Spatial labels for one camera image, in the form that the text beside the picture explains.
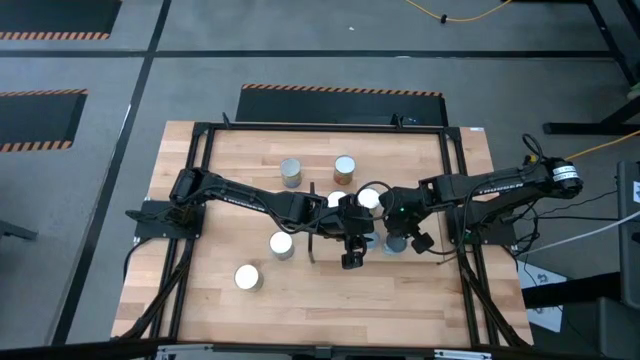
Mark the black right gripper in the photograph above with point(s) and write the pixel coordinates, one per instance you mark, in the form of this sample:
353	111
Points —
400	210

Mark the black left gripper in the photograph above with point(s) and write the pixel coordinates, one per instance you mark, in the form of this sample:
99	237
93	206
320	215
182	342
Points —
357	215

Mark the tall oranges can green label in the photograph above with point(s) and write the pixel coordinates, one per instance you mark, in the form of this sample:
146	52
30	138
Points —
369	198

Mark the short can teal white label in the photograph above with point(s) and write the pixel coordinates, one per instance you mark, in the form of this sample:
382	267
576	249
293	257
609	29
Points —
395	245

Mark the tall can yellow orange label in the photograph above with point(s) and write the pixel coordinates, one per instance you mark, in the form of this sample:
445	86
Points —
345	164

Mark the tall berries can blue label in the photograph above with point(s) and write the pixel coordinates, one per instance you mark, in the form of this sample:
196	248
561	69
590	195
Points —
281	243

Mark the tall peaches can blue label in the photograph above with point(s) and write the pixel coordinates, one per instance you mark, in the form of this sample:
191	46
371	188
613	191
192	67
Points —
290	167

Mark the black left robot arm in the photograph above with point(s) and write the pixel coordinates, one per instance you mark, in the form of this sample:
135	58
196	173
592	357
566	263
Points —
240	195

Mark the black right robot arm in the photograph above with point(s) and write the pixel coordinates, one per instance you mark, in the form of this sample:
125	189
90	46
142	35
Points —
500	186

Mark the black mat orange hazard stripe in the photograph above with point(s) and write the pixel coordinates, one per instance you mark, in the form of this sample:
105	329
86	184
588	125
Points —
300	107
50	15
35	120

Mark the white paper sheet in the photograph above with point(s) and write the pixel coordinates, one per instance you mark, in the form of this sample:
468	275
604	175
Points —
537	275

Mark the black crossbar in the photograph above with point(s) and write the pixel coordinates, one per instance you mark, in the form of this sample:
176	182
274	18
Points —
100	347

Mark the grey chair leg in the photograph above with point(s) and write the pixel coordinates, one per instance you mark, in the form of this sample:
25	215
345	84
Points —
17	231

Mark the wooden shelf board black frame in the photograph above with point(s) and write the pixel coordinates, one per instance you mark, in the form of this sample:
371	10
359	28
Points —
330	246

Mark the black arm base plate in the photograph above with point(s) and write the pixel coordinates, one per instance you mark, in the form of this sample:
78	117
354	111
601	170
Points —
502	236
150	227

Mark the black aluminium table frame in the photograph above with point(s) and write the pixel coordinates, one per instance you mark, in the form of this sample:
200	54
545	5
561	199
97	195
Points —
280	128

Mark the silver frame bracket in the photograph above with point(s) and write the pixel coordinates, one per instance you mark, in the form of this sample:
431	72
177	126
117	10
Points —
185	351
462	355

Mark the black desk leg frame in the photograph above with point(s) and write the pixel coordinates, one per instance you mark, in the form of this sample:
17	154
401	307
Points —
575	128

